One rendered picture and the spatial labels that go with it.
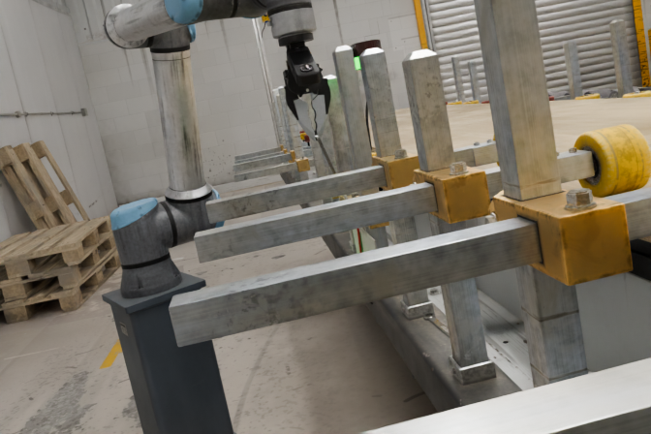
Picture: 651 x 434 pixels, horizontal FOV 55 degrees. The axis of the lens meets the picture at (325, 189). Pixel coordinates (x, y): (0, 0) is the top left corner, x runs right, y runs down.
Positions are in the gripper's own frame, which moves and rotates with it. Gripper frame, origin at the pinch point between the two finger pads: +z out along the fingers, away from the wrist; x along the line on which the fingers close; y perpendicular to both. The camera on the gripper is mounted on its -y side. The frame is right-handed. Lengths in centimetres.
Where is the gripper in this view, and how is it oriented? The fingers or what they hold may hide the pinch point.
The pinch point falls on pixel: (316, 135)
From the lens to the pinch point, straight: 128.0
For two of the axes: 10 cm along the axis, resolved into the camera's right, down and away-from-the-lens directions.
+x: -9.7, 2.1, -1.1
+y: -1.4, -1.2, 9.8
